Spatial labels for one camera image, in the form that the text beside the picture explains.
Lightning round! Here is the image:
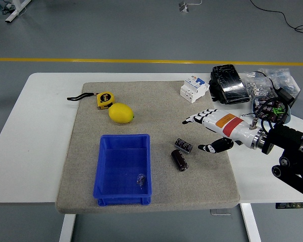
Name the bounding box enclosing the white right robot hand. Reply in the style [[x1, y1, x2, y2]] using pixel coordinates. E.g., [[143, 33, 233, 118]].
[[182, 108, 259, 154]]

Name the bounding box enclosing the long dark brown battery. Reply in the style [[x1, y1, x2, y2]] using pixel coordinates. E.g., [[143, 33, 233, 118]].
[[171, 149, 189, 172]]

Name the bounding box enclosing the blue plastic box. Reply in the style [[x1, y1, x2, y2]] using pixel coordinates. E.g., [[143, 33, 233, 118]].
[[93, 134, 153, 207]]

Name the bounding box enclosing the black glossy device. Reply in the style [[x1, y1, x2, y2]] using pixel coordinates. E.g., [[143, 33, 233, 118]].
[[209, 64, 250, 105]]

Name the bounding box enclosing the clear bag of parts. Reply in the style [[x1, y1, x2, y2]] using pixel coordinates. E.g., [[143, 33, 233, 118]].
[[242, 68, 301, 99]]

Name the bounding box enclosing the white circuit breaker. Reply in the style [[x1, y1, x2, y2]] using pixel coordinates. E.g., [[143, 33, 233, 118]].
[[180, 76, 210, 104]]

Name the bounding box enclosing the light blue bowl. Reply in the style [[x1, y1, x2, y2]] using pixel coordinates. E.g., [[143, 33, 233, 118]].
[[251, 95, 292, 124]]

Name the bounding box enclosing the black power adapter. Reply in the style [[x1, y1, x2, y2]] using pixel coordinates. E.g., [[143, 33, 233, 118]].
[[277, 87, 296, 106]]

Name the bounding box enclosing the grey-brown mat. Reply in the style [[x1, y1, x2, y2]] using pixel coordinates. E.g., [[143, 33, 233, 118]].
[[55, 80, 241, 214]]

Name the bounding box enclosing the table control panel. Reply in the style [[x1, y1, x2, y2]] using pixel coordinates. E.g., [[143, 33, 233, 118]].
[[275, 201, 303, 209]]

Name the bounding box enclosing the small clear glass bulb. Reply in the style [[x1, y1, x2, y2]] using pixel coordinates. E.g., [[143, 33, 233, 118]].
[[135, 173, 145, 189]]

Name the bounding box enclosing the yellow lemon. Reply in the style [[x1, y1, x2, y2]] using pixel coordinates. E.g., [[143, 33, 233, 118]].
[[108, 102, 135, 124]]

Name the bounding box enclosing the yellow tape measure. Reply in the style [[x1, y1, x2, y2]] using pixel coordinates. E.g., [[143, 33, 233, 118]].
[[67, 92, 115, 110]]

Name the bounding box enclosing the white table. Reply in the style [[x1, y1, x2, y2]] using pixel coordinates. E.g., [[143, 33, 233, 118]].
[[0, 72, 303, 242]]

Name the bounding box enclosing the metal bracket under table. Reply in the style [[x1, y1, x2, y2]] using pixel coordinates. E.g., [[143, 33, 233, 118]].
[[210, 208, 232, 216]]

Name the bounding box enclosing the black floor cable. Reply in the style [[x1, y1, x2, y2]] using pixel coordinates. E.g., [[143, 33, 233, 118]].
[[249, 0, 303, 38]]

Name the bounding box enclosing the white metal frame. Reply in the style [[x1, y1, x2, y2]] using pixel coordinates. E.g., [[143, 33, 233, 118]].
[[4, 0, 32, 24]]

